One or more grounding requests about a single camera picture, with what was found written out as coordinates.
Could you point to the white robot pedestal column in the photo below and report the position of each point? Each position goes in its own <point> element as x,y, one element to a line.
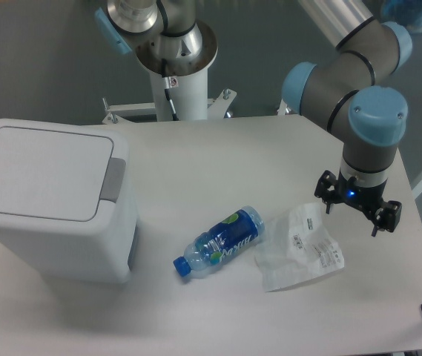
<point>180,63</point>

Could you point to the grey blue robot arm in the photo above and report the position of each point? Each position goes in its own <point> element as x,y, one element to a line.
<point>344,98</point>

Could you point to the clear plastic wrapper bag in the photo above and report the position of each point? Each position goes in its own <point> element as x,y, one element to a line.
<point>296,249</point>

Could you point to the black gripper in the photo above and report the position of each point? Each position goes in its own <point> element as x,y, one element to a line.
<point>384,216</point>

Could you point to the blue plastic bag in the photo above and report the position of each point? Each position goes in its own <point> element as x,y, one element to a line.
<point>406,13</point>

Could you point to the white push-button trash can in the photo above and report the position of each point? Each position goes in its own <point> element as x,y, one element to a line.
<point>67,206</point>

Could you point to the white metal base frame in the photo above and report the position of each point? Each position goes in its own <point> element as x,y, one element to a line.
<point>178,108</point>

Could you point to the blue label plastic bottle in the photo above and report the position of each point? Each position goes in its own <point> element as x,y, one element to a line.
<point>221,242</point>

